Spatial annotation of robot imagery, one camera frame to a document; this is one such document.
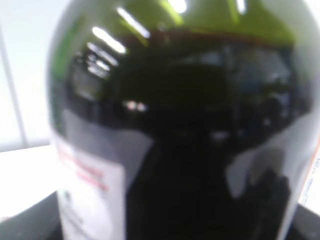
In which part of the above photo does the dark red wine bottle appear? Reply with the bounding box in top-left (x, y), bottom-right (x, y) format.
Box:
top-left (47, 0), bottom-right (320, 240)

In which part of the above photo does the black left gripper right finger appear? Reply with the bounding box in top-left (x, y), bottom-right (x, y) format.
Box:
top-left (291, 204), bottom-right (320, 240)

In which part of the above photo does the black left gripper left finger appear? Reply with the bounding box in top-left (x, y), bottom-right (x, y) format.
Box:
top-left (0, 192), bottom-right (63, 240)

